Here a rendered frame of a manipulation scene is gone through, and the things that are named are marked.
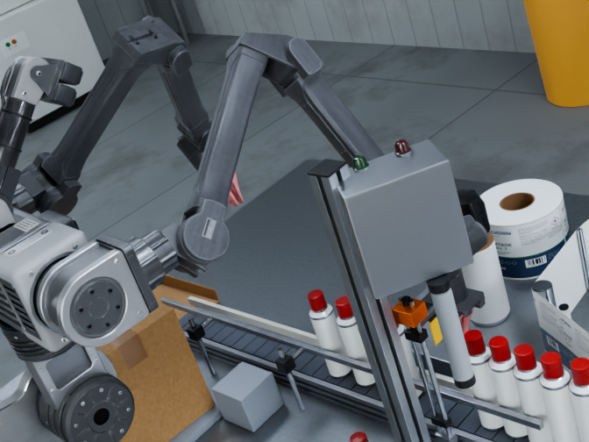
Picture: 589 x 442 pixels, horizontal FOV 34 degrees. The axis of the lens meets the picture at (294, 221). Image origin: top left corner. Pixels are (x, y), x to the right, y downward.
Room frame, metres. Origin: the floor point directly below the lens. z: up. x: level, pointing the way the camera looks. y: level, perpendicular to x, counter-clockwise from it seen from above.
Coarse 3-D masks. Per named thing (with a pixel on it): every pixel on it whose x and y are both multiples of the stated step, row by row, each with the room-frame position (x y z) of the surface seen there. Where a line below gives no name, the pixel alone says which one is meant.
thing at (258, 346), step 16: (208, 336) 1.97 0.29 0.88; (224, 336) 1.94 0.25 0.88; (240, 336) 1.92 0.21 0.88; (256, 336) 1.90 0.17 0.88; (256, 352) 1.83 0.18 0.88; (272, 352) 1.81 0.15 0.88; (288, 352) 1.79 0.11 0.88; (304, 352) 1.77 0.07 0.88; (304, 368) 1.71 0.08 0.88; (320, 368) 1.69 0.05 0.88; (336, 384) 1.62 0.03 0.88; (352, 384) 1.60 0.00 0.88; (448, 400) 1.46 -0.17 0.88; (448, 416) 1.41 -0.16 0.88; (464, 416) 1.40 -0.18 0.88; (480, 432) 1.34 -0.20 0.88; (496, 432) 1.33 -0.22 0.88
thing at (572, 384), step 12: (576, 360) 1.20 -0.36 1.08; (588, 360) 1.19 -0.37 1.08; (576, 372) 1.18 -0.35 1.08; (588, 372) 1.18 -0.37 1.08; (576, 384) 1.19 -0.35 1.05; (588, 384) 1.18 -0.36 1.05; (576, 396) 1.18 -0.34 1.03; (588, 396) 1.17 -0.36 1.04; (576, 408) 1.18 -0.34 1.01; (588, 408) 1.17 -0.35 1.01; (576, 420) 1.19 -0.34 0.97; (588, 420) 1.17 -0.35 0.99; (588, 432) 1.17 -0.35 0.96
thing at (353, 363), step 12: (168, 300) 2.05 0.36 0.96; (192, 312) 1.97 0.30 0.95; (204, 312) 1.94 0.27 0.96; (228, 324) 1.87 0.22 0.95; (240, 324) 1.83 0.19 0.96; (264, 336) 1.77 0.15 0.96; (276, 336) 1.74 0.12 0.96; (312, 348) 1.65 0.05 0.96; (336, 360) 1.60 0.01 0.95; (348, 360) 1.57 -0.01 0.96; (372, 372) 1.52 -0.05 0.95; (420, 384) 1.43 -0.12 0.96; (444, 396) 1.38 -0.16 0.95; (456, 396) 1.36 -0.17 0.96; (468, 396) 1.35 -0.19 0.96; (480, 408) 1.32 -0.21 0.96; (492, 408) 1.30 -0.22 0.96; (504, 408) 1.29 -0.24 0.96; (516, 420) 1.26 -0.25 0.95; (528, 420) 1.24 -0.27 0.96; (540, 420) 1.23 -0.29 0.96
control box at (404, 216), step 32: (384, 160) 1.33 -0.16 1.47; (416, 160) 1.29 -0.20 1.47; (448, 160) 1.26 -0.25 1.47; (352, 192) 1.26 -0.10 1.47; (384, 192) 1.26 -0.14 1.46; (416, 192) 1.26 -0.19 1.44; (448, 192) 1.26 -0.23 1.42; (352, 224) 1.25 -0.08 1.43; (384, 224) 1.26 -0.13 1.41; (416, 224) 1.26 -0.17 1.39; (448, 224) 1.26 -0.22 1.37; (384, 256) 1.25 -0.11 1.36; (416, 256) 1.26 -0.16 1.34; (448, 256) 1.26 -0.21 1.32; (384, 288) 1.25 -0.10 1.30
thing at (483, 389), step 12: (468, 336) 1.36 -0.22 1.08; (480, 336) 1.35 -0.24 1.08; (468, 348) 1.35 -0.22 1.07; (480, 348) 1.34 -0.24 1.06; (480, 360) 1.33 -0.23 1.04; (480, 372) 1.33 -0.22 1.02; (480, 384) 1.33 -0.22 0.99; (492, 384) 1.33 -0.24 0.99; (480, 396) 1.34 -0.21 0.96; (492, 396) 1.33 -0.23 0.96; (480, 420) 1.35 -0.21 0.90; (492, 420) 1.33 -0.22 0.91
